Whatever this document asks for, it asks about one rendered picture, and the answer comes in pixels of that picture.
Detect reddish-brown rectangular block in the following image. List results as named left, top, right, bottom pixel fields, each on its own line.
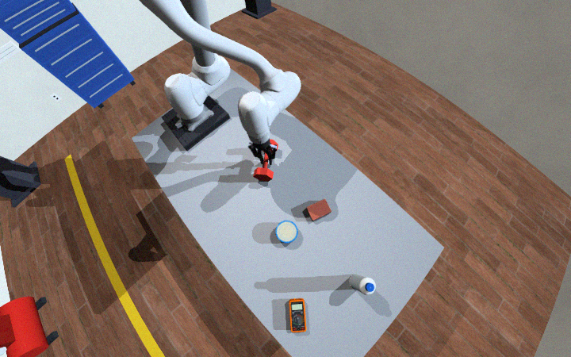
left=306, top=199, right=331, bottom=221

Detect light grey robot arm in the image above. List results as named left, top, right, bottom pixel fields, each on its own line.
left=139, top=0, right=301, bottom=144

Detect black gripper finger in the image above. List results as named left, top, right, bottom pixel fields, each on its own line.
left=248, top=142, right=263, bottom=164
left=263, top=144, right=277, bottom=165

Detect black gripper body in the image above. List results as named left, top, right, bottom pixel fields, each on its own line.
left=253, top=138, right=271, bottom=151

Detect orange digital multimeter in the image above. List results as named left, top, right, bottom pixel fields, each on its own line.
left=289, top=298, right=306, bottom=332

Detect red dumbbell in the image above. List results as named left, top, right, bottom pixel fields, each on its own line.
left=253, top=140, right=278, bottom=182

